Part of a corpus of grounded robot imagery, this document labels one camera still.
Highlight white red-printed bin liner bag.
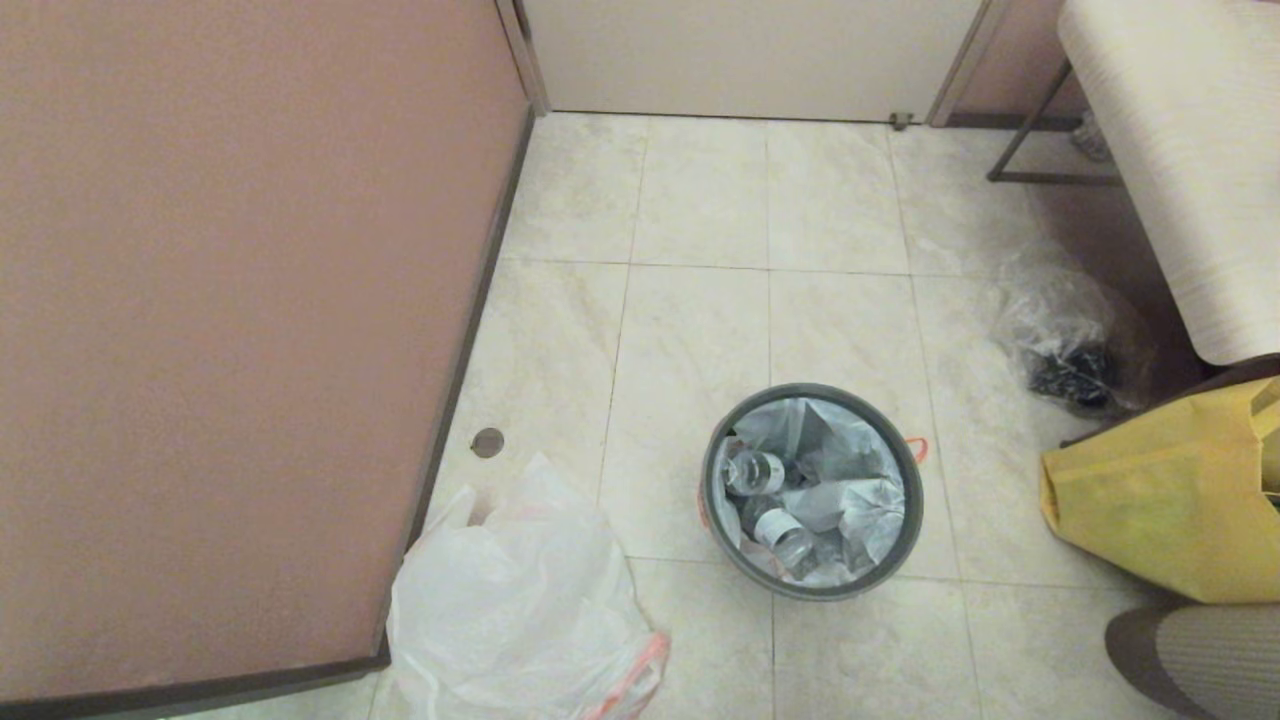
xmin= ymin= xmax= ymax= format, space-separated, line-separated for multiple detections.
xmin=387 ymin=452 xmax=671 ymax=720

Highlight cream striped table top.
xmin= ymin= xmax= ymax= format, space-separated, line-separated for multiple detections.
xmin=1057 ymin=0 xmax=1280 ymax=366

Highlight clear bag with black contents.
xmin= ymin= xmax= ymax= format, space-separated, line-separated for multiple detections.
xmin=990 ymin=262 xmax=1161 ymax=419

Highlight small clear container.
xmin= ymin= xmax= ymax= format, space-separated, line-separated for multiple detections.
xmin=1072 ymin=108 xmax=1113 ymax=163

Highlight grey metal door frame post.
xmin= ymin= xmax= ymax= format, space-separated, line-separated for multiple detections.
xmin=495 ymin=0 xmax=551 ymax=117
xmin=925 ymin=0 xmax=1011 ymax=128

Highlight yellow shopping bag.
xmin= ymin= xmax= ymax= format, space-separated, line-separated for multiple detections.
xmin=1038 ymin=375 xmax=1280 ymax=605

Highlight grey ribbed round object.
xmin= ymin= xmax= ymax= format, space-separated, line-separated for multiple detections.
xmin=1105 ymin=600 xmax=1280 ymax=720

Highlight beige door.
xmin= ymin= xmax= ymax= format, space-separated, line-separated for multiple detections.
xmin=520 ymin=0 xmax=986 ymax=123

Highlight crumpled translucent plastic wrap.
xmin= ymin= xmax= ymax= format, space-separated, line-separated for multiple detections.
xmin=790 ymin=478 xmax=906 ymax=561

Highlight grey bin rim ring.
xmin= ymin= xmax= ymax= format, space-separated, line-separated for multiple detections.
xmin=701 ymin=383 xmax=925 ymax=602

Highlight clear plastic bottle white label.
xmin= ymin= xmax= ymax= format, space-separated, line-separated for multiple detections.
xmin=755 ymin=507 xmax=819 ymax=579
xmin=724 ymin=449 xmax=787 ymax=499

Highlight white red bag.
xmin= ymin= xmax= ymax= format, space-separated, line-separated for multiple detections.
xmin=698 ymin=398 xmax=929 ymax=589

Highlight black round trash bin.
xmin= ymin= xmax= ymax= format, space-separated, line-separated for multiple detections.
xmin=703 ymin=470 xmax=922 ymax=602

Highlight dark metal table frame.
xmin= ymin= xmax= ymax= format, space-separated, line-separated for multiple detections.
xmin=987 ymin=58 xmax=1123 ymax=187

